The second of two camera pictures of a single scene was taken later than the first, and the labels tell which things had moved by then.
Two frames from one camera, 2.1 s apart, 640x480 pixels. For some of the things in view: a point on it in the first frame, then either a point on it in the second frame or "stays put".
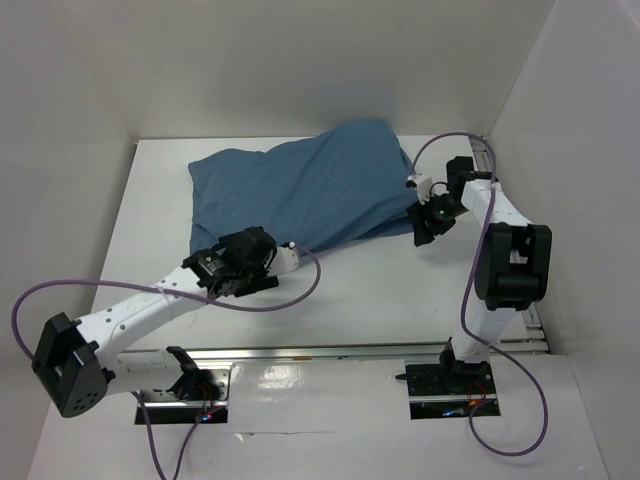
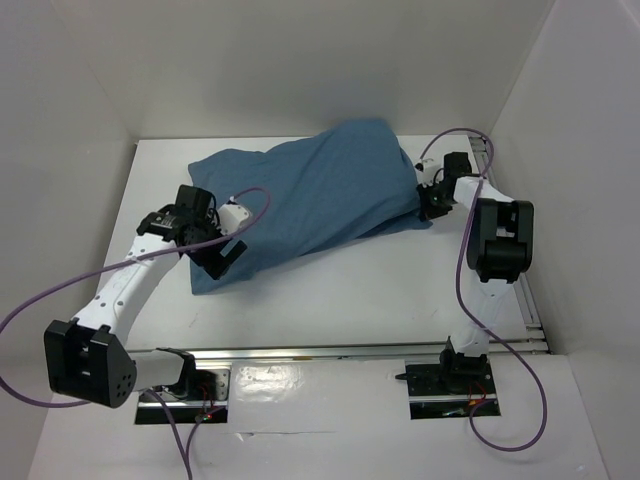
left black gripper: x=272 y=280 to x=214 y=263
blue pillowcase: x=345 y=184 stays put
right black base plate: x=450 y=390 stays put
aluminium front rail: x=334 y=353 stays put
